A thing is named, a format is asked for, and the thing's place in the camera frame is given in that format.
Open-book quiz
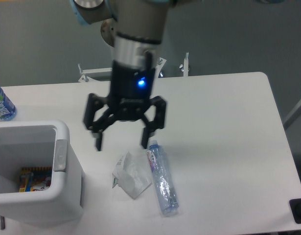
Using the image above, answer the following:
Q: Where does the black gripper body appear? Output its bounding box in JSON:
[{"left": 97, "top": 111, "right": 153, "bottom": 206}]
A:
[{"left": 107, "top": 61, "right": 156, "bottom": 121}]

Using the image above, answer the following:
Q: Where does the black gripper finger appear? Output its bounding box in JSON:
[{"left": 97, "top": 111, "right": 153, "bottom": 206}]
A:
[
  {"left": 138, "top": 96, "right": 167, "bottom": 149},
  {"left": 82, "top": 93, "right": 120, "bottom": 152}
]

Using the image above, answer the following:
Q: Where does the white push-button trash can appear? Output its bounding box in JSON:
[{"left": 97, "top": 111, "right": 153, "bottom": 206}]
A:
[{"left": 0, "top": 120, "right": 85, "bottom": 226}]

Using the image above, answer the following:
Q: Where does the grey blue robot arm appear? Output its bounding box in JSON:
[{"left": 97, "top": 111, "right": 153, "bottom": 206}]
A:
[{"left": 70, "top": 0, "right": 186, "bottom": 150}]

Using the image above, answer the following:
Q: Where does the crumpled white paper wrapper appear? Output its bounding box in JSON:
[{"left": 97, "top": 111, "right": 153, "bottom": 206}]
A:
[{"left": 112, "top": 151, "right": 152, "bottom": 200}]

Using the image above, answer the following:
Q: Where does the blue labelled drink bottle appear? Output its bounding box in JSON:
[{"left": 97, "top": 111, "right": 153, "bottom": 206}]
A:
[{"left": 0, "top": 87, "right": 17, "bottom": 121}]

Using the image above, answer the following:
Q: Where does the colourful snack wrapper in bin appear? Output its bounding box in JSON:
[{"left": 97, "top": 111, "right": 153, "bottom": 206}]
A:
[{"left": 19, "top": 166, "right": 52, "bottom": 192}]

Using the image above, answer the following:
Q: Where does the crushed clear plastic bottle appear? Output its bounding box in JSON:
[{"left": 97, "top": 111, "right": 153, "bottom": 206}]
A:
[{"left": 146, "top": 140, "right": 179, "bottom": 217}]

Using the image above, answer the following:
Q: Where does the black clamp at table edge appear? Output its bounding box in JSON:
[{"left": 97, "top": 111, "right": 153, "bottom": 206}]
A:
[{"left": 289, "top": 198, "right": 301, "bottom": 224}]

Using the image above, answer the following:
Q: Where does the white metal base frame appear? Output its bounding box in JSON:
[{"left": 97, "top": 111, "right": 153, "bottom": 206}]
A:
[{"left": 78, "top": 52, "right": 190, "bottom": 83}]

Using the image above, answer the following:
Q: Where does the white frame at right edge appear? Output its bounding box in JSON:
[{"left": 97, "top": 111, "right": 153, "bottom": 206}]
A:
[{"left": 283, "top": 99, "right": 301, "bottom": 130}]

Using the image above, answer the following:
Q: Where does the dark bracket under trash can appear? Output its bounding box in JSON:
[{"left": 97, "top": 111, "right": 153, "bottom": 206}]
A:
[{"left": 0, "top": 215, "right": 5, "bottom": 230}]

